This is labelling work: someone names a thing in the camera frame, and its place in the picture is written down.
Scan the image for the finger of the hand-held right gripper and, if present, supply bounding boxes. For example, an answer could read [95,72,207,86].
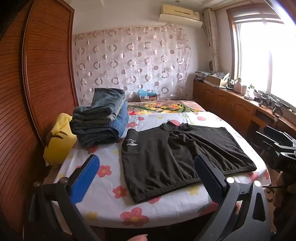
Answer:
[255,132,281,153]
[265,126,296,145]

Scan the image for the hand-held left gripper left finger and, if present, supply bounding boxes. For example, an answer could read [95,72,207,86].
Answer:
[25,154,101,241]

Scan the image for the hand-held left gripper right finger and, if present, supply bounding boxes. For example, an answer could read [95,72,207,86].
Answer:
[194,154,271,241]

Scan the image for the black polo shirt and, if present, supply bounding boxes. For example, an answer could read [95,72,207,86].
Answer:
[121,122,258,204]

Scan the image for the person's right hand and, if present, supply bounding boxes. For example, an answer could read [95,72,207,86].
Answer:
[273,173,290,207]

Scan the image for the white floral bed sheet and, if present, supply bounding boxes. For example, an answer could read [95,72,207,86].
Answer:
[52,111,271,229]

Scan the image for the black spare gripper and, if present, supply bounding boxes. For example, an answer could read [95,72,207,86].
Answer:
[256,92,274,107]
[272,102,290,117]

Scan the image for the yellow plush pillow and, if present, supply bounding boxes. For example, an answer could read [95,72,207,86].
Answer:
[43,113,78,166]

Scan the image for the dark blue folded jeans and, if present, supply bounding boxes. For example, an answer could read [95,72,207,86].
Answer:
[70,106,122,149]

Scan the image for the green-capped plastic bottle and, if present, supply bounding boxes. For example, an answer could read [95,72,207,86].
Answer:
[245,84,255,100]

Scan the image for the wooden side cabinet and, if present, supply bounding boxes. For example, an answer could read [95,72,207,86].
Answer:
[192,79,296,139]

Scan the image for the bright blue folded jeans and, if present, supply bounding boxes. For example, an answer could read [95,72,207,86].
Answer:
[109,101,129,138]

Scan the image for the window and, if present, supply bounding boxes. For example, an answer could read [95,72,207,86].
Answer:
[228,5,296,107]

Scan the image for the open cardboard box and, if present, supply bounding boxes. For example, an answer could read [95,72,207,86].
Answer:
[207,74,230,88]

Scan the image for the grey-blue folded jeans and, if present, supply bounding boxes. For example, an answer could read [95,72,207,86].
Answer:
[91,88,126,121]

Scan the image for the pile of papers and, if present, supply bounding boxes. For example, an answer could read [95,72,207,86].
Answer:
[195,70,210,81]

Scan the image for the small cardboard box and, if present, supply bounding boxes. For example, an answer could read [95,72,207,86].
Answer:
[140,94,161,102]

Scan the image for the wooden slatted wardrobe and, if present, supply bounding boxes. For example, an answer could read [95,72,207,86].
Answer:
[0,0,79,233]

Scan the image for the pale window curtain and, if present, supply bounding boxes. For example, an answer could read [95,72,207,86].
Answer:
[203,8,220,75]

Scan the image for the white air conditioner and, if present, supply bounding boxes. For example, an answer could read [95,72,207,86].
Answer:
[158,4,203,29]

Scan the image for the circle-patterned wall curtain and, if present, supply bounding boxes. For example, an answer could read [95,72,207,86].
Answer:
[74,24,193,105]

